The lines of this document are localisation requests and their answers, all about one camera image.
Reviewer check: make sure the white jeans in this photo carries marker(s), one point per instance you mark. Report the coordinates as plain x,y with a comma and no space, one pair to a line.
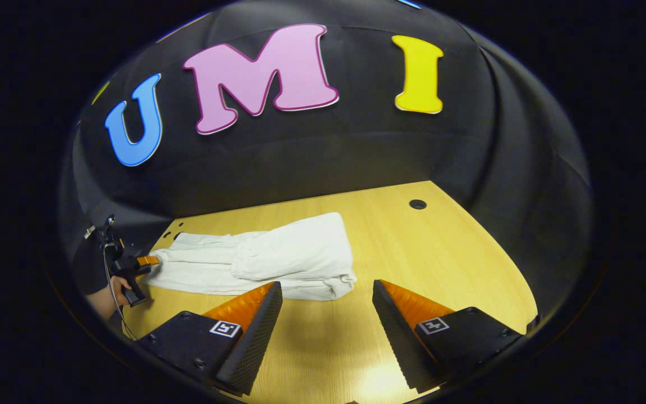
295,247

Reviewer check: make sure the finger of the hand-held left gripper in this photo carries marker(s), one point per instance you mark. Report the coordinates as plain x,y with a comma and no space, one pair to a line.
148,261

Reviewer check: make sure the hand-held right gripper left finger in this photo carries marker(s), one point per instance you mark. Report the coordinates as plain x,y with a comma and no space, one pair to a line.
257,336

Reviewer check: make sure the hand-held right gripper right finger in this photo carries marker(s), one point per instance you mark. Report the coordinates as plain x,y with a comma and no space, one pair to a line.
396,342

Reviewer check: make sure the black backdrop cloth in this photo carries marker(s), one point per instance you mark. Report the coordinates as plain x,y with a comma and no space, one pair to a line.
356,151

